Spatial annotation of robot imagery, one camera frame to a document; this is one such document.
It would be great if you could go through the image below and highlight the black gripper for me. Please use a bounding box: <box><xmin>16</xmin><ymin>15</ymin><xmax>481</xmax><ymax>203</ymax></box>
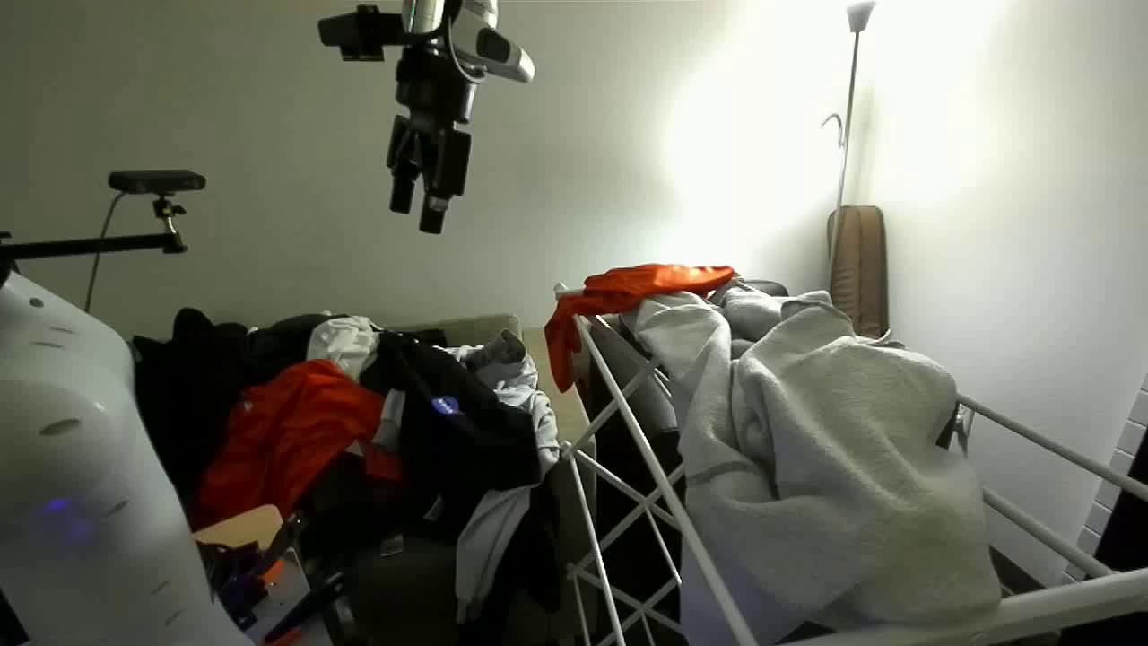
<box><xmin>388</xmin><ymin>43</ymin><xmax>484</xmax><ymax>237</ymax></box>

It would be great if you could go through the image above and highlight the orange cloth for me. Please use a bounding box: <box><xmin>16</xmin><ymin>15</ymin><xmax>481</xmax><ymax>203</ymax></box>
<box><xmin>540</xmin><ymin>260</ymin><xmax>737</xmax><ymax>393</ymax></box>

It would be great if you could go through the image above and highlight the small white cloth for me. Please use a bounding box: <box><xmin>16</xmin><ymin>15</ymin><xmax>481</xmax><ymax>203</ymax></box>
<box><xmin>302</xmin><ymin>312</ymin><xmax>383</xmax><ymax>379</ymax></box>

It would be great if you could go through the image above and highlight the light grey cloth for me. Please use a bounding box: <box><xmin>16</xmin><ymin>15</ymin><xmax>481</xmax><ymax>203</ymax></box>
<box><xmin>627</xmin><ymin>290</ymin><xmax>768</xmax><ymax>504</ymax></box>

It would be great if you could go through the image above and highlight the black NASA hoodie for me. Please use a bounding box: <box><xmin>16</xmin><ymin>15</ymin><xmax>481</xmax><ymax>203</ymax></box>
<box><xmin>355</xmin><ymin>330</ymin><xmax>547</xmax><ymax>508</ymax></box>

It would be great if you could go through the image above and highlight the orange jacket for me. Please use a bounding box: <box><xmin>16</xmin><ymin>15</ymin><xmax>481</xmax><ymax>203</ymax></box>
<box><xmin>192</xmin><ymin>354</ymin><xmax>407</xmax><ymax>532</ymax></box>

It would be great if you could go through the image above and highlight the black jacket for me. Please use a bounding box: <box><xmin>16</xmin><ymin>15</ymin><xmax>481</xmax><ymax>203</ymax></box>
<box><xmin>128</xmin><ymin>304</ymin><xmax>331</xmax><ymax>515</ymax></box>

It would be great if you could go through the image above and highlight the white shirt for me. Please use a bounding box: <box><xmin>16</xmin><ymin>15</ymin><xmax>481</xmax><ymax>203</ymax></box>
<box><xmin>449</xmin><ymin>345</ymin><xmax>565</xmax><ymax>627</ymax></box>

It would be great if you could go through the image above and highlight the white drying rack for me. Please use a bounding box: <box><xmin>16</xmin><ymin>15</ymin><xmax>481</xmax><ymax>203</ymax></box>
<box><xmin>551</xmin><ymin>283</ymin><xmax>1148</xmax><ymax>646</ymax></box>

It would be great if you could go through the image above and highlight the cardboard box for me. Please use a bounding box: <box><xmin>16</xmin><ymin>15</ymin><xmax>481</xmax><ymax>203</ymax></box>
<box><xmin>188</xmin><ymin>497</ymin><xmax>320</xmax><ymax>646</ymax></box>

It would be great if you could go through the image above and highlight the white floor lamp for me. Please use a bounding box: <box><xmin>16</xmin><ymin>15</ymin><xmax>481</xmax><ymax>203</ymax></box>
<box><xmin>819</xmin><ymin>0</ymin><xmax>881</xmax><ymax>216</ymax></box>

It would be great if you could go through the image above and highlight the tan woven cushion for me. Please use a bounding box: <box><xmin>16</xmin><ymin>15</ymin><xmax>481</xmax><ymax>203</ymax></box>
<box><xmin>826</xmin><ymin>202</ymin><xmax>894</xmax><ymax>342</ymax></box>

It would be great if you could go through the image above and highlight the grey sweatshirt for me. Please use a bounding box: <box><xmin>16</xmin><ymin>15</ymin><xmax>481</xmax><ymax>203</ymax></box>
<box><xmin>668</xmin><ymin>278</ymin><xmax>1009</xmax><ymax>638</ymax></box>

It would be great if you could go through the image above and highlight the black stereo camera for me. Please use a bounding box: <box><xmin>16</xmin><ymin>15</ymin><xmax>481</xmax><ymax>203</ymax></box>
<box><xmin>104</xmin><ymin>167</ymin><xmax>212</xmax><ymax>202</ymax></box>

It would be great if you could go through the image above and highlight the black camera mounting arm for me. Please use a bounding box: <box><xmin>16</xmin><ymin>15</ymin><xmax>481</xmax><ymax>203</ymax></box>
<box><xmin>0</xmin><ymin>193</ymin><xmax>192</xmax><ymax>278</ymax></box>

